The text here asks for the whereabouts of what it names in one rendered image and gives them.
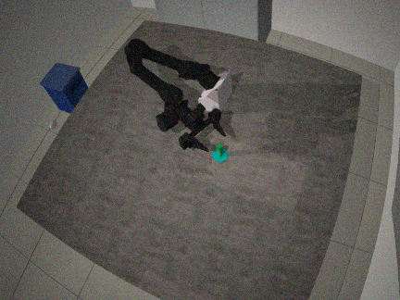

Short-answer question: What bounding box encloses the green rectangular post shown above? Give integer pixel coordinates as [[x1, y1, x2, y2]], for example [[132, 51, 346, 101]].
[[217, 144, 223, 156]]

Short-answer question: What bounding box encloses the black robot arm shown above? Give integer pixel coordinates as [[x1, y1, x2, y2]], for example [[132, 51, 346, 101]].
[[124, 38, 220, 132]]

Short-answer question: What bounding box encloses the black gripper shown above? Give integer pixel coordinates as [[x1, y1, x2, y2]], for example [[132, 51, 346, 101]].
[[179, 108, 226, 152]]

